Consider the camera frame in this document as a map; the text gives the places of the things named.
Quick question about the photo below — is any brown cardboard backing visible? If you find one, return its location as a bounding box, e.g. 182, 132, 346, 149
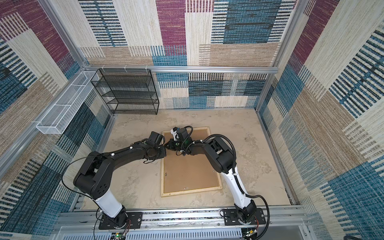
163, 128, 220, 194

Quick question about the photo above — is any wooden picture frame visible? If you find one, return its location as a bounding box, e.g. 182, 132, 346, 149
160, 126, 223, 198

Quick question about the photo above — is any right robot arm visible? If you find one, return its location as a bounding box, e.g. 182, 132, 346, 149
165, 126, 257, 224

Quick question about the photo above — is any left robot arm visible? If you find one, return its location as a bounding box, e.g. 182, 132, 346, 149
73, 132, 166, 229

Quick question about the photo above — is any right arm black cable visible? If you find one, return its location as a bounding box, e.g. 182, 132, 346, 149
175, 125, 271, 240

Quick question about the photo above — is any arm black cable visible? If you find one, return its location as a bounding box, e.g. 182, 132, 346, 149
175, 125, 271, 240
61, 154, 133, 240

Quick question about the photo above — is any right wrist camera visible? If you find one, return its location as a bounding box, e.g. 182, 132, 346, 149
171, 127, 183, 141

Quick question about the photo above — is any black wire shelf rack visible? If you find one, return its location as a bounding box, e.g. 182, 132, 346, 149
91, 69, 160, 115

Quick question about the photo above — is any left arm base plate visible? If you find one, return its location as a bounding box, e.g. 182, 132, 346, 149
98, 212, 143, 230

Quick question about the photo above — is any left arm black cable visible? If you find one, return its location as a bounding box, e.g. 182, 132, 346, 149
61, 154, 133, 240

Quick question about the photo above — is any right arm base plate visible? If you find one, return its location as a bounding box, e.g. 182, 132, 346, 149
219, 208, 267, 226

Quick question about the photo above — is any white mesh wall basket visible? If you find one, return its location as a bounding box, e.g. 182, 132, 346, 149
36, 71, 96, 135

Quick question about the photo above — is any aluminium front rail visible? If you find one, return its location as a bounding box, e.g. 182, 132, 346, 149
50, 206, 316, 240

